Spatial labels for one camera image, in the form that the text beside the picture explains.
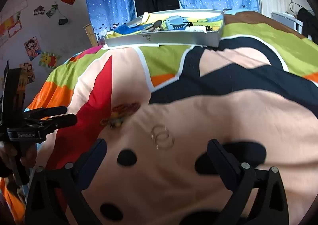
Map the person's left hand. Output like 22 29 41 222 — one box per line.
1 142 37 169

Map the colourful cartoon bed quilt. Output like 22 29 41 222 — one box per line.
1 12 317 224

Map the blue plastic basket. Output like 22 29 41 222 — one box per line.
165 16 190 30

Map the black clothes pile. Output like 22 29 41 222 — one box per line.
297 8 318 44

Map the white bedside cabinet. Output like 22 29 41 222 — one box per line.
270 12 303 34

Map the family cartoon wall poster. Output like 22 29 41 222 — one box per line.
19 62 35 84

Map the cartoon character wall poster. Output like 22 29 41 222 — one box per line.
24 36 42 61

